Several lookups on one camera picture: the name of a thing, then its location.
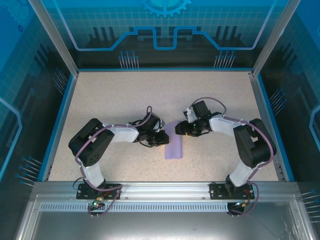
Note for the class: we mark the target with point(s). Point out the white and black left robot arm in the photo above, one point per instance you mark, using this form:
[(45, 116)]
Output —
[(125, 133)]

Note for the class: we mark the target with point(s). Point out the blue edged aluminium side rail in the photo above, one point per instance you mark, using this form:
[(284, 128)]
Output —
[(262, 100), (60, 125)]

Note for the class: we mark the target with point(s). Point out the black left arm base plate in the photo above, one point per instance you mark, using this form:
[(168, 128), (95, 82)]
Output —
[(82, 192)]

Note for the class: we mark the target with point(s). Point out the aluminium table edge rail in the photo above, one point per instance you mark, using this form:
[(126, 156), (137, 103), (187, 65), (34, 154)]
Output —
[(165, 70)]

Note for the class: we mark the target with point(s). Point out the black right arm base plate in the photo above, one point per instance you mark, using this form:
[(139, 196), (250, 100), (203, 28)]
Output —
[(216, 191)]

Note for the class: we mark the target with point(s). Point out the brass connector with green light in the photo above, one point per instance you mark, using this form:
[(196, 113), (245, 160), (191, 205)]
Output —
[(242, 203), (98, 201)]

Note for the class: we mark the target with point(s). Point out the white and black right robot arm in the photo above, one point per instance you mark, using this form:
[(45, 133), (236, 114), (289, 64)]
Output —
[(222, 125)]

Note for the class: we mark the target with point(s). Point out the aluminium mounting beam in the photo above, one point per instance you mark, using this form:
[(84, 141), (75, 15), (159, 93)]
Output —
[(165, 190)]

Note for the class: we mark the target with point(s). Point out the aluminium frame post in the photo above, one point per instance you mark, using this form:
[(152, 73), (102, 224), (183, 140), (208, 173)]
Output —
[(58, 42), (271, 42)]

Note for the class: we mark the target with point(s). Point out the purple paper sheet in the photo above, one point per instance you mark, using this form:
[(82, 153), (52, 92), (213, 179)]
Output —
[(173, 147)]

